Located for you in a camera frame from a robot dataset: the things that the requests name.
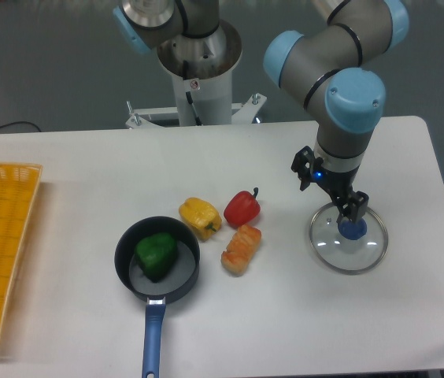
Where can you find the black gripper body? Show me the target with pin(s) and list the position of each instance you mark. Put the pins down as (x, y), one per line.
(338, 185)

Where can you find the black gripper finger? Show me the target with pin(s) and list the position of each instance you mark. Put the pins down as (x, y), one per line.
(352, 207)
(302, 165)

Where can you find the glass pot lid blue knob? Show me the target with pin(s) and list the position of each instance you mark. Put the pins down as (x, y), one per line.
(346, 247)

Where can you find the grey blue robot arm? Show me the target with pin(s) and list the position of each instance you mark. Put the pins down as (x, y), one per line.
(323, 73)

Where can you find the red bell pepper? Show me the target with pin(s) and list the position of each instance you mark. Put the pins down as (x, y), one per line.
(243, 208)

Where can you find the yellow bell pepper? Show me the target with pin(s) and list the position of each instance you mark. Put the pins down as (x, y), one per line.
(201, 216)

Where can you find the orange bread loaf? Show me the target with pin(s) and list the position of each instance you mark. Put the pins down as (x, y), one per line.
(241, 249)

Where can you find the green bell pepper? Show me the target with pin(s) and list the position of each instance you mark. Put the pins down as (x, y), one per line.
(156, 254)

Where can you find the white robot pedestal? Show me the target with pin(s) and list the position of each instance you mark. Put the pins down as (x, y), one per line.
(201, 74)

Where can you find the dark pot blue handle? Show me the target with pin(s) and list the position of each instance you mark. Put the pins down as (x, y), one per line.
(157, 295)

